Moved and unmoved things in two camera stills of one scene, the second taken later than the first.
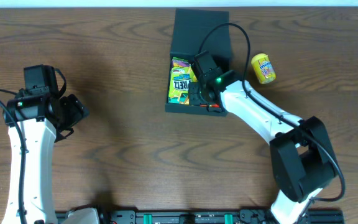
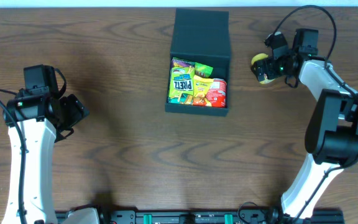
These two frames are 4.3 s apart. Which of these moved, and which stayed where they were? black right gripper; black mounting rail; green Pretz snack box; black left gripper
Moved: black right gripper
Stayed: green Pretz snack box; black mounting rail; black left gripper
